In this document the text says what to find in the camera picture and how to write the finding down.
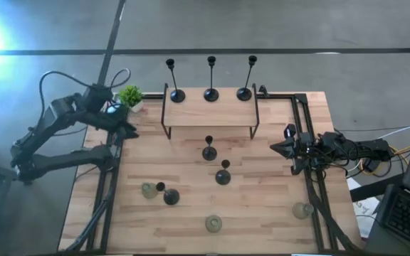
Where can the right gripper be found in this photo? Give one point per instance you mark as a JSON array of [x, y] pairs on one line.
[[304, 147]]

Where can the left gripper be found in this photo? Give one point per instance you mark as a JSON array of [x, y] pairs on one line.
[[117, 115]]

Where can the tall black candlestick holder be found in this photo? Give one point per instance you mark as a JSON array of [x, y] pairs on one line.
[[244, 94], [211, 95], [177, 96], [171, 197]]

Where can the ribbed glass candle holder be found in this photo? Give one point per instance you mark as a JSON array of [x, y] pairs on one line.
[[213, 224], [148, 191], [300, 210]]

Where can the medium black candlestick holder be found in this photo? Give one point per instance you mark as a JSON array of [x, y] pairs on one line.
[[223, 177]]

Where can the short black candlestick holder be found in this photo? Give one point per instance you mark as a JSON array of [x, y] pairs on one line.
[[209, 154]]

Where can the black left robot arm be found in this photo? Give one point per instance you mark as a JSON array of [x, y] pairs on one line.
[[59, 113]]

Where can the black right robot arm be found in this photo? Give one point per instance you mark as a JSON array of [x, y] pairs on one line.
[[368, 147]]

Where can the green plant white pot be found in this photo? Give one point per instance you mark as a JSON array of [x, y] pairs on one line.
[[131, 95]]

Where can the wooden shelf riser black legs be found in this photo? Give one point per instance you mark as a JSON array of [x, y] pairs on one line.
[[210, 113]]

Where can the white paper sheet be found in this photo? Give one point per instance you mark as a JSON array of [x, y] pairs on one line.
[[361, 213]]

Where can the black keyboard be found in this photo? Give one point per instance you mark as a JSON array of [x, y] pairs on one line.
[[408, 220]]

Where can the black aluminium table frame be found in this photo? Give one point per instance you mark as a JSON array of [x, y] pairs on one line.
[[153, 96]]

